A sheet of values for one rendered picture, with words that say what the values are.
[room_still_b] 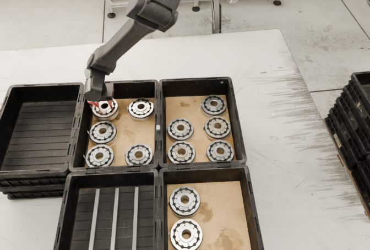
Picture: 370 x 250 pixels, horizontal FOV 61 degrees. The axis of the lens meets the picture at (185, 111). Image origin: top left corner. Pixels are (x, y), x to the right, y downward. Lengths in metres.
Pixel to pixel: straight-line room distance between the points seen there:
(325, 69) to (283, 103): 1.34
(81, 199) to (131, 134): 0.30
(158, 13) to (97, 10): 2.59
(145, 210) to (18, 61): 1.13
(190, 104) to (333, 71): 1.77
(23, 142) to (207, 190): 0.73
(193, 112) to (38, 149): 0.62
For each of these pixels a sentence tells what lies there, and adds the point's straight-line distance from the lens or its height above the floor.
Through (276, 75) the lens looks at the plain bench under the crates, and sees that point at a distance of 1.68.
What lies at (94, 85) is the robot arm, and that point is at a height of 1.10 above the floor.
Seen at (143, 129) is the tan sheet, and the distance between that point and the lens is 1.26.
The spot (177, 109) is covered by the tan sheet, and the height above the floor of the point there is 0.83.
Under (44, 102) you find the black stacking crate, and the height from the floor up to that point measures 0.83.
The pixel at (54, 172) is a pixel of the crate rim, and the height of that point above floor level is 0.93.
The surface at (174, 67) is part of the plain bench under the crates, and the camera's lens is 1.65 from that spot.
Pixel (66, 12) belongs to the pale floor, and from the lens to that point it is 3.41.
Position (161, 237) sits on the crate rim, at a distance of 0.98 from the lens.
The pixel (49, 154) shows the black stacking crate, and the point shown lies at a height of 0.83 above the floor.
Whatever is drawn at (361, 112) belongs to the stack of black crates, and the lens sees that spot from 1.96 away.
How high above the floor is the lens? 1.87
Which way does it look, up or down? 53 degrees down
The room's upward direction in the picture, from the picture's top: straight up
